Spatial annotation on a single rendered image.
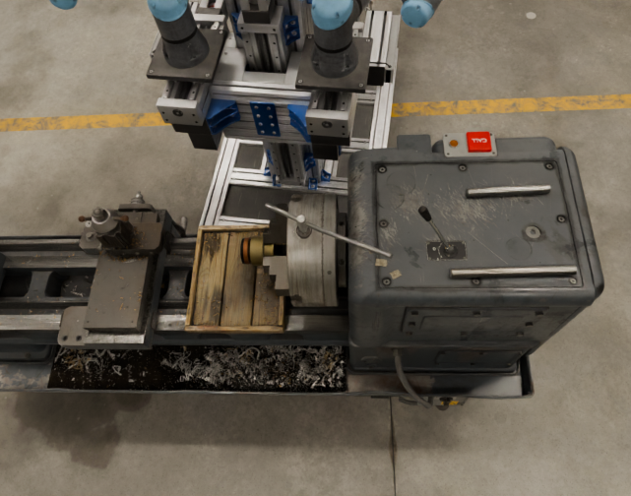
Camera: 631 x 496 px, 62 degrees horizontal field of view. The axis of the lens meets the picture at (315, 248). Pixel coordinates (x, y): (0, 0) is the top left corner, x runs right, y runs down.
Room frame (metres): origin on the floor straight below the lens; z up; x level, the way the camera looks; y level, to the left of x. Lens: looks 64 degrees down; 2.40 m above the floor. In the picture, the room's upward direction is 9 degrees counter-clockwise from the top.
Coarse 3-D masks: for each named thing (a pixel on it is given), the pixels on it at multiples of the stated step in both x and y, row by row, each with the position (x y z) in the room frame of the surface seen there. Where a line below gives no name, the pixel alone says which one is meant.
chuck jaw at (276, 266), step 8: (264, 256) 0.64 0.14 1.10; (272, 256) 0.64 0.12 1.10; (280, 256) 0.64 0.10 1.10; (264, 264) 0.62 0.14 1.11; (272, 264) 0.61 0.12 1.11; (280, 264) 0.61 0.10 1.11; (272, 272) 0.59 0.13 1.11; (280, 272) 0.58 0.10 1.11; (272, 280) 0.58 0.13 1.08; (280, 280) 0.56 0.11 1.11; (280, 288) 0.53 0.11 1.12; (296, 296) 0.51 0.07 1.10
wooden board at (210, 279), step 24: (216, 240) 0.84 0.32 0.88; (240, 240) 0.82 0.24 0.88; (216, 264) 0.75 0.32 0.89; (240, 264) 0.74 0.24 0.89; (192, 288) 0.67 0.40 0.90; (216, 288) 0.67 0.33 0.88; (240, 288) 0.65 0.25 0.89; (264, 288) 0.64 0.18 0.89; (192, 312) 0.60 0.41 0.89; (216, 312) 0.59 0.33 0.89; (240, 312) 0.57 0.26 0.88; (264, 312) 0.56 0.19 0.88
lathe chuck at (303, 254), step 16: (288, 208) 0.71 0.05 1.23; (304, 208) 0.70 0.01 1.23; (320, 208) 0.69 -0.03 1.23; (288, 224) 0.65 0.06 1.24; (320, 224) 0.64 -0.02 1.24; (288, 240) 0.61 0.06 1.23; (304, 240) 0.61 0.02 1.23; (320, 240) 0.60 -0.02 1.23; (288, 256) 0.58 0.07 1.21; (304, 256) 0.57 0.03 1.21; (320, 256) 0.56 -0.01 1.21; (288, 272) 0.55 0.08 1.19; (304, 272) 0.54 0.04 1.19; (320, 272) 0.53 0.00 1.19; (288, 288) 0.52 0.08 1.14; (304, 288) 0.51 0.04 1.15; (320, 288) 0.50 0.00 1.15; (304, 304) 0.50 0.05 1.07; (320, 304) 0.49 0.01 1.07
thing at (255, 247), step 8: (248, 240) 0.70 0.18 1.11; (256, 240) 0.69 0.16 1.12; (240, 248) 0.67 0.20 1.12; (248, 248) 0.67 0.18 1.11; (256, 248) 0.66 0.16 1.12; (264, 248) 0.66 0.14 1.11; (272, 248) 0.66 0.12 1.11; (248, 256) 0.65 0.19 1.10; (256, 256) 0.64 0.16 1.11; (256, 264) 0.63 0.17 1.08
